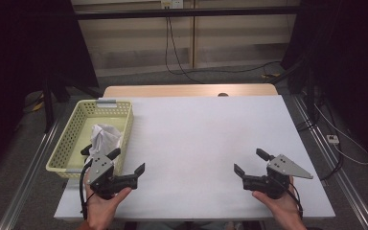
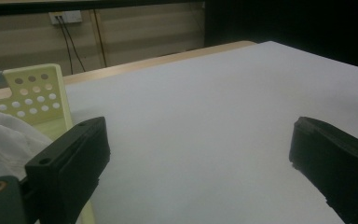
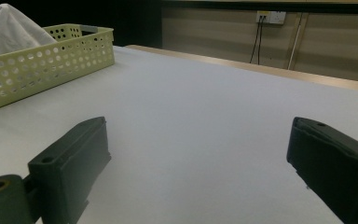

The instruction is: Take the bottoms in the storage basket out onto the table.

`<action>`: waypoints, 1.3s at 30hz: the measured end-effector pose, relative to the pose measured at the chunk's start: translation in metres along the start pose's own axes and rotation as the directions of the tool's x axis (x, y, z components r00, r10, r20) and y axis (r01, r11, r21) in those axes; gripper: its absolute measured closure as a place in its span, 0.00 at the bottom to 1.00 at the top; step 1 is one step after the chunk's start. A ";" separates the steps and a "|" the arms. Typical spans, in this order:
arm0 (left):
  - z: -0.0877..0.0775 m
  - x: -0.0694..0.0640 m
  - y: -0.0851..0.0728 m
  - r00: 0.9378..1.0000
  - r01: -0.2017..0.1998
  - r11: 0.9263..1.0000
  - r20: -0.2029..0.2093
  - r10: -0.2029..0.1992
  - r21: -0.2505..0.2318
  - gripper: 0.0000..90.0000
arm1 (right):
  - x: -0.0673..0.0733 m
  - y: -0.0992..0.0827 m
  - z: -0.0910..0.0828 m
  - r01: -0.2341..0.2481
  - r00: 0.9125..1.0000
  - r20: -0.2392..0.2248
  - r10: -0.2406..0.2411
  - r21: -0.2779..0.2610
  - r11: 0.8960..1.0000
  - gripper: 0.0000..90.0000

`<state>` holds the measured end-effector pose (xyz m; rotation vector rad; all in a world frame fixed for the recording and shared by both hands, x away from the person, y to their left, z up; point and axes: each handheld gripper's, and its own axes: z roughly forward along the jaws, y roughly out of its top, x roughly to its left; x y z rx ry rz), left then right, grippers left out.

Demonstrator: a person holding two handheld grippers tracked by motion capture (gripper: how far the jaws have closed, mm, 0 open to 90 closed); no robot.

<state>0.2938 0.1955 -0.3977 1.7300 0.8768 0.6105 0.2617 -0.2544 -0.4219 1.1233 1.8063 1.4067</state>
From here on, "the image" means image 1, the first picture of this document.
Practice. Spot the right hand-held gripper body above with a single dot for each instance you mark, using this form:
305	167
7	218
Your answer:
281	166

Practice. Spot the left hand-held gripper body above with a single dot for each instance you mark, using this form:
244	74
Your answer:
100	169

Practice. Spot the white cloth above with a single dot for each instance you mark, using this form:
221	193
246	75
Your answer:
103	137

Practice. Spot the pale yellow plastic basket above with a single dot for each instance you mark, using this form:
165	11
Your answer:
76	137

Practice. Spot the person's left hand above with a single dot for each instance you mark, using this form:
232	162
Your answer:
100	211

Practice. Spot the person's right hand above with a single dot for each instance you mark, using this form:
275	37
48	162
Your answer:
284	211

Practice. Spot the white table board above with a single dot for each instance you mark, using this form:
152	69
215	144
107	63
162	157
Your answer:
188	143

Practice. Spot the white power strip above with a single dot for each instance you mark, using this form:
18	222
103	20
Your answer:
333	139

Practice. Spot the black metal stand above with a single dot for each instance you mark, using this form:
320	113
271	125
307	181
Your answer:
310	92
48	108

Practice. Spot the yellow tape strip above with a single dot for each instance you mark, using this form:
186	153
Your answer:
38	107
271	75

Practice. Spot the wooden table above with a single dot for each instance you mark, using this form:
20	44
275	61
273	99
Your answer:
172	90

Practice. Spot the black curtain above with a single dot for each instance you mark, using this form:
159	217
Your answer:
351	64
19	57

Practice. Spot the black horizontal bar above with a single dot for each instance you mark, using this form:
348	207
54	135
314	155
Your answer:
188	12

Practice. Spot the aluminium floor rail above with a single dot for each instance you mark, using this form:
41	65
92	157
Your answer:
28	179
341	179

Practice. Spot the white wall socket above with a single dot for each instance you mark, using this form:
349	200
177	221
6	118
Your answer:
172	4

